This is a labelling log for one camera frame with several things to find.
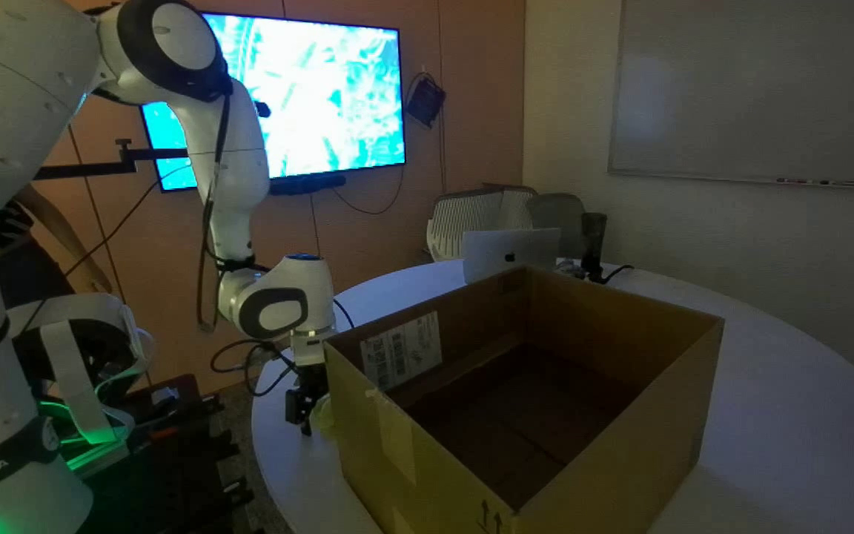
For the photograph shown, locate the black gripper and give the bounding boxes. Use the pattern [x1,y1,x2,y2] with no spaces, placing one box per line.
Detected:
[284,364,330,437]

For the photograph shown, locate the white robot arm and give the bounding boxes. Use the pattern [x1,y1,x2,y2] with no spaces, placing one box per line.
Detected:
[0,0,333,534]

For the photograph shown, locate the open cardboard box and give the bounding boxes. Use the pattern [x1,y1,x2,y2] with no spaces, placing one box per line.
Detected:
[325,269,723,534]

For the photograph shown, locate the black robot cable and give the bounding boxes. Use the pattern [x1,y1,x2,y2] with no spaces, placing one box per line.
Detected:
[192,85,359,400]

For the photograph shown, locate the wall mounted television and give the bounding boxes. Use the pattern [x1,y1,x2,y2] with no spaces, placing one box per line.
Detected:
[138,10,410,195]

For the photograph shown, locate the black wall box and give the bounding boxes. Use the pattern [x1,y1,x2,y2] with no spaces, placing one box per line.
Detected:
[407,75,444,124]

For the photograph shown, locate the whiteboard on wall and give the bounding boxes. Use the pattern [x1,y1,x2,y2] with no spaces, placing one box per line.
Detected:
[607,0,854,191]

